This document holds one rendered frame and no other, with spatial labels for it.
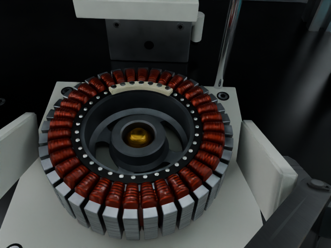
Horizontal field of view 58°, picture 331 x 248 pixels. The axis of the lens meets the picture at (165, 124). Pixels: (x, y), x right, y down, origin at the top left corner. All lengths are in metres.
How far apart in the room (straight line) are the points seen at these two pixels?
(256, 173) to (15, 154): 0.13
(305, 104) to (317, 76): 0.04
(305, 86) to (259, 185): 0.16
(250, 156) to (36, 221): 0.13
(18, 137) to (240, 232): 0.13
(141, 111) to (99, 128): 0.03
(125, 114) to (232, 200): 0.09
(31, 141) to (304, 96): 0.22
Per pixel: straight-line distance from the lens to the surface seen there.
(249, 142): 0.18
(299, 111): 0.27
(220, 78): 0.25
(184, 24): 0.27
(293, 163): 0.16
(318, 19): 0.38
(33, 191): 0.20
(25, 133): 0.19
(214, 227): 0.18
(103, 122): 0.20
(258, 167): 0.16
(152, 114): 0.21
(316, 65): 0.33
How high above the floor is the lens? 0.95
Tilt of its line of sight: 49 degrees down
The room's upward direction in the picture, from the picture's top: 3 degrees clockwise
